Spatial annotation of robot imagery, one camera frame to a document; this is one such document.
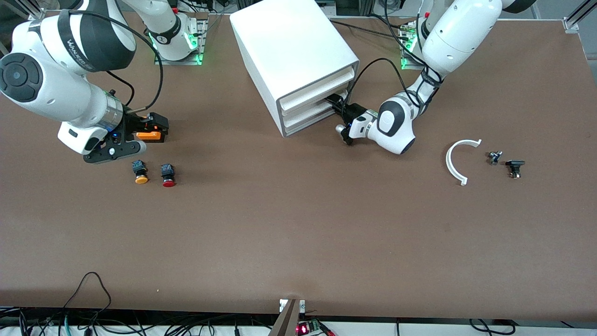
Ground black coiled cable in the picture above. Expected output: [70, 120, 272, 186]
[468, 318, 516, 336]

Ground white plastic drawer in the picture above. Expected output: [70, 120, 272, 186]
[283, 93, 350, 130]
[282, 80, 353, 121]
[280, 67, 356, 112]
[284, 105, 349, 136]

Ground white drawer cabinet housing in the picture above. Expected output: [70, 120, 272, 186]
[229, 0, 361, 138]

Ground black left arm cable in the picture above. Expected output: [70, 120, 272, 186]
[345, 0, 442, 111]

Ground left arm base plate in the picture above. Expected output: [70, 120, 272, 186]
[400, 21, 423, 71]

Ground thin black looped cable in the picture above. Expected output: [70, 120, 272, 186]
[63, 272, 112, 311]

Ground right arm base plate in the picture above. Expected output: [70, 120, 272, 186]
[154, 19, 206, 66]

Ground circuit board with red light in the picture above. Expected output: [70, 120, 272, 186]
[296, 319, 334, 336]

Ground black cable behind cabinet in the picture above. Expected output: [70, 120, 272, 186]
[329, 14, 412, 42]

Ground yellow push button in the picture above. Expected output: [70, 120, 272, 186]
[131, 160, 149, 185]

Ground tangled black cables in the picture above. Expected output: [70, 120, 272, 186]
[0, 306, 277, 336]

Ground white curved plastic piece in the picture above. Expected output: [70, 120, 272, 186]
[445, 139, 483, 187]

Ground grey metal camera mount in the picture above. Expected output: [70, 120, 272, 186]
[268, 299, 306, 336]

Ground red push button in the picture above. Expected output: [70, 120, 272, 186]
[160, 163, 177, 188]

